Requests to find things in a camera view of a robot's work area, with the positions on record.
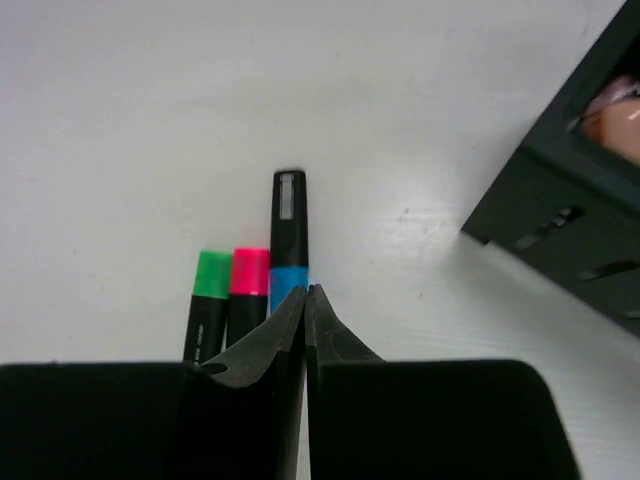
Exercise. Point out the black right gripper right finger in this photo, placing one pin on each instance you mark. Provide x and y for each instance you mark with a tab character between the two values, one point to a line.
445	419

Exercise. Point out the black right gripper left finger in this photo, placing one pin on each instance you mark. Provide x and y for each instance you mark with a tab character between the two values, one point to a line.
237	416

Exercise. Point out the green cap black highlighter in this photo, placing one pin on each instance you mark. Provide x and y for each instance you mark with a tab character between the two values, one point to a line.
208	307

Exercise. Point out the pink cap black highlighter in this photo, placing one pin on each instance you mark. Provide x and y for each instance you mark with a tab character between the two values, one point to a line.
249	290

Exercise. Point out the blue cap black highlighter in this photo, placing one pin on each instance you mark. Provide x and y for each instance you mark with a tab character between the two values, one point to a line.
289	245

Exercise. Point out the black desk organizer box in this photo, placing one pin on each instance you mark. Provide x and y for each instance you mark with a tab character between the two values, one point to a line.
567	206

